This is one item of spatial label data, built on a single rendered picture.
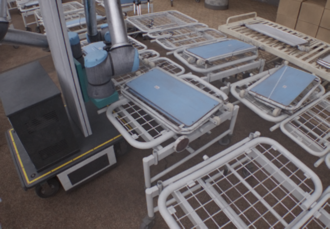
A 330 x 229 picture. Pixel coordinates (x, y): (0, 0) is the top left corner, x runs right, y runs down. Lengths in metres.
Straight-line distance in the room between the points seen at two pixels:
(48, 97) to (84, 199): 0.85
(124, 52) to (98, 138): 0.70
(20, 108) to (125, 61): 0.67
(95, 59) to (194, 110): 0.74
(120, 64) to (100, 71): 0.13
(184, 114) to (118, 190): 0.78
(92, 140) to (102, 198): 0.44
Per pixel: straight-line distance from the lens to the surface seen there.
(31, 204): 2.06
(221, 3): 6.20
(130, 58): 1.49
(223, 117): 1.80
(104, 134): 1.85
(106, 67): 1.47
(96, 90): 1.54
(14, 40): 1.74
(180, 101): 1.72
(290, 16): 4.77
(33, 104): 1.44
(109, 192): 1.91
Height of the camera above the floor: 1.59
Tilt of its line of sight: 38 degrees down
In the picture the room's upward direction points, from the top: straight up
